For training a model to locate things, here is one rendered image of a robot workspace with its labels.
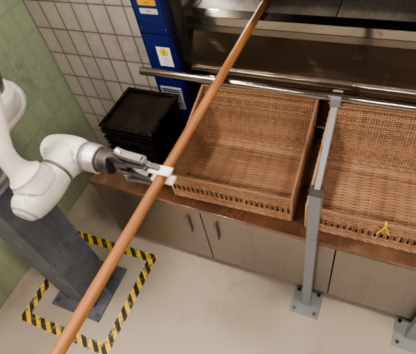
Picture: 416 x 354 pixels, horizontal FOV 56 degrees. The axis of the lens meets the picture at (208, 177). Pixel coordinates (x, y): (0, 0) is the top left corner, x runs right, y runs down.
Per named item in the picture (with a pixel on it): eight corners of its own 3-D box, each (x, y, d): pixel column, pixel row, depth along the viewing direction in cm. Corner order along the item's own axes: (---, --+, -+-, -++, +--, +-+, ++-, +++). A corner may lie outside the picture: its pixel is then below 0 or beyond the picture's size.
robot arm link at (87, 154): (100, 155, 125) (116, 159, 123) (84, 177, 120) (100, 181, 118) (89, 135, 118) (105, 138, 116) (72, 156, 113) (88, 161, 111)
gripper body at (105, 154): (104, 140, 116) (130, 147, 112) (113, 159, 122) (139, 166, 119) (90, 159, 112) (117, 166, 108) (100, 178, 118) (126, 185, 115)
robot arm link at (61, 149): (102, 154, 126) (80, 187, 119) (64, 145, 131) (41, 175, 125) (88, 131, 117) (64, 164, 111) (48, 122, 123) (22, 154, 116)
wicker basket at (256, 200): (209, 123, 209) (200, 81, 188) (317, 140, 190) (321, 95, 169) (172, 195, 183) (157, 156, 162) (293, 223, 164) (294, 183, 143)
